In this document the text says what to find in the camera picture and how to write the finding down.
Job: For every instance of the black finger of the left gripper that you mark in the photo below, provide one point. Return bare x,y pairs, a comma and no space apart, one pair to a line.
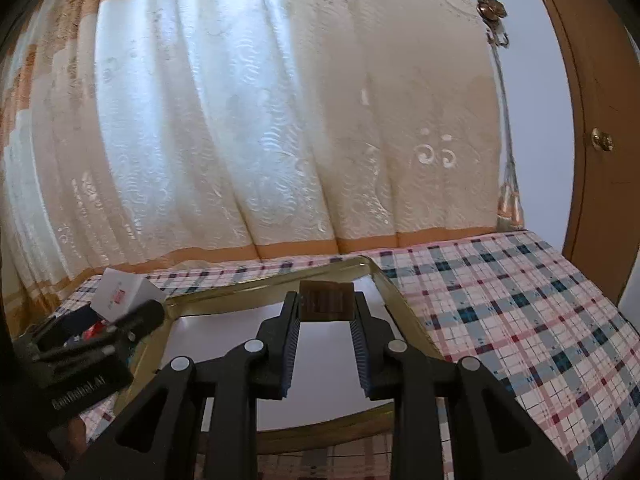
135,325

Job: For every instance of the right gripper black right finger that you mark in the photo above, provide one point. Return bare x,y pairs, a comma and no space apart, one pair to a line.
490,433

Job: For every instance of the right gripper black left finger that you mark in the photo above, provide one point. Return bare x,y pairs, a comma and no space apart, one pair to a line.
199,419

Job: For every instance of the white small box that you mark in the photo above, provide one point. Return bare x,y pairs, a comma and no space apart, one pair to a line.
119,293

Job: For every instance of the brown wooden block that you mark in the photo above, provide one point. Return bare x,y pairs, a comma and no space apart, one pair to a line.
323,301

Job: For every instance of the red toy brick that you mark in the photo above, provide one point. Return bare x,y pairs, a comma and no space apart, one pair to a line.
94,331

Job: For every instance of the gold metal tin tray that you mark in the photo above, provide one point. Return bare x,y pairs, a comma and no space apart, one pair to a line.
384,301

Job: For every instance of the white paper liner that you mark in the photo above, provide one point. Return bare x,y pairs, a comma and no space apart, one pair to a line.
325,382

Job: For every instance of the cream patterned curtain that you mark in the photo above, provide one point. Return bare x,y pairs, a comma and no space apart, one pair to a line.
148,133

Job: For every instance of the brass door knob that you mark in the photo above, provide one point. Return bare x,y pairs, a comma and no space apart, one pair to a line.
602,141

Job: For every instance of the brown wooden door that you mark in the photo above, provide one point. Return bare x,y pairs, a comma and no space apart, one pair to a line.
602,70

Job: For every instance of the curtain tieback hook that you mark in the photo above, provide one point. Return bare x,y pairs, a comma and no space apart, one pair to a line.
492,13

